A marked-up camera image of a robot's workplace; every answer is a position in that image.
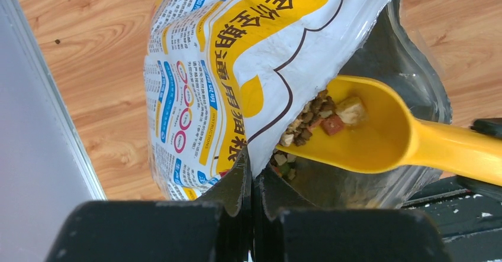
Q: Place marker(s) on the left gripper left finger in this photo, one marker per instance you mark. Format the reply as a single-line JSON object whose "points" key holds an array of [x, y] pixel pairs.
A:
{"points": [[213, 227]]}

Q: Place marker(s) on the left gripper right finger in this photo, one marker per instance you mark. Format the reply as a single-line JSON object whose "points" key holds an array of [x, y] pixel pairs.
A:
{"points": [[287, 227]]}

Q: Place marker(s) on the pet food bag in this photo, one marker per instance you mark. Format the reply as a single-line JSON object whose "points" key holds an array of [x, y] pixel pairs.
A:
{"points": [[227, 76]]}

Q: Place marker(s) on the left aluminium frame post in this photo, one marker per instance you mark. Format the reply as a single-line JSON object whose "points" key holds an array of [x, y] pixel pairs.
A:
{"points": [[38, 136]]}

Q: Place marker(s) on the pet food kibble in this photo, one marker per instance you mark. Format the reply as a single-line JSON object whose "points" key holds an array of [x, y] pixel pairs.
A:
{"points": [[324, 113]]}

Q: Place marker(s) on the yellow plastic scoop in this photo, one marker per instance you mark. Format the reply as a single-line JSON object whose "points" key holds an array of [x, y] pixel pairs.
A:
{"points": [[390, 137]]}

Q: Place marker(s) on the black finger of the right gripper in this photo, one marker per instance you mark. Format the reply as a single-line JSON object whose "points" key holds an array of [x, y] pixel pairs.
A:
{"points": [[490, 127]]}

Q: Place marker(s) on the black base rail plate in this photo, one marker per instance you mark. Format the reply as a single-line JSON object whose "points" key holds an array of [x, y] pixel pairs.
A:
{"points": [[469, 223]]}

